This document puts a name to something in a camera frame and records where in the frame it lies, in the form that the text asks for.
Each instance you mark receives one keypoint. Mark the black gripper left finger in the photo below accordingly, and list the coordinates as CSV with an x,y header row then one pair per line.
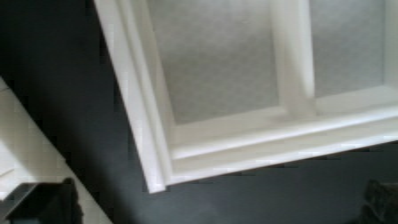
x,y
41,203

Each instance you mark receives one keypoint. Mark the white cabinet body frame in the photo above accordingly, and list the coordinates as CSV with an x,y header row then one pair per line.
x,y
258,81

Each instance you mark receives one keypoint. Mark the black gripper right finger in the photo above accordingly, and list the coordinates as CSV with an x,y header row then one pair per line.
x,y
378,211

